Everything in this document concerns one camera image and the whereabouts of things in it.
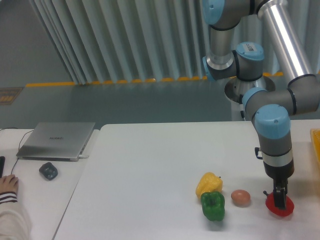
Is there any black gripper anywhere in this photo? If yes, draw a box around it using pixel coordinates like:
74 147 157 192
263 162 295 210

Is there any red bell pepper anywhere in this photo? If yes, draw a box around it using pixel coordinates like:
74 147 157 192
263 190 295 217

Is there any striped sleeve forearm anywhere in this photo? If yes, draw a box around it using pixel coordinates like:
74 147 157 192
0 191 31 240

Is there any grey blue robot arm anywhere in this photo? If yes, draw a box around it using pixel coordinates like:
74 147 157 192
202 0 320 210

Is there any yellow plastic basket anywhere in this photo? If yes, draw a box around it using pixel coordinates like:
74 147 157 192
310 128 320 168

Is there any person's hand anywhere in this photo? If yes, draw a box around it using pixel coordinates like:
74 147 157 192
0 174 19 194

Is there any brown egg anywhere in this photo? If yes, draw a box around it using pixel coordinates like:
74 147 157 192
231 189 251 207

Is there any green bell pepper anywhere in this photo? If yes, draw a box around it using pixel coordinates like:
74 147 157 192
200 191 225 221

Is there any yellow bell pepper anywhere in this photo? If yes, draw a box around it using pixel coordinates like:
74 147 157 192
195 172 223 200

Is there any white usb plug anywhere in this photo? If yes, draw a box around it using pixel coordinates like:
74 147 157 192
78 155 89 159

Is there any white pleated curtain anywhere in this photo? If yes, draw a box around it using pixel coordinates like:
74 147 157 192
28 0 320 85

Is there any silver closed laptop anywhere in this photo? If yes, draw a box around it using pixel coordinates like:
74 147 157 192
16 122 95 162

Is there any black phone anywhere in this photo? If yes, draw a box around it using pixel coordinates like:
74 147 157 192
0 156 6 178

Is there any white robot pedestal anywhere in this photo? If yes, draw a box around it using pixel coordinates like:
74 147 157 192
224 76 276 121

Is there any black laptop cable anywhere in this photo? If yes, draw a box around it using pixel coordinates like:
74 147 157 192
0 126 35 175

